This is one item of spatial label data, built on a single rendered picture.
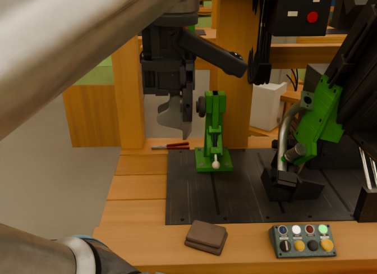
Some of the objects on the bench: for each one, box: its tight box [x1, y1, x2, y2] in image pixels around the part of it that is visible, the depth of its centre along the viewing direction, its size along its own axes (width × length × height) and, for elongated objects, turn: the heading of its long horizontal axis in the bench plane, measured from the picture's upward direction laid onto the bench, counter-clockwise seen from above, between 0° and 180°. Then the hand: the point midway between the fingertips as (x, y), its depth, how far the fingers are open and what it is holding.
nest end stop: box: [270, 180, 296, 190], centre depth 101 cm, size 4×7×6 cm, turn 92°
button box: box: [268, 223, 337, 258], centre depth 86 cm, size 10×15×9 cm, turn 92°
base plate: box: [165, 148, 375, 225], centre depth 113 cm, size 42×110×2 cm, turn 92°
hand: (188, 132), depth 58 cm, fingers closed
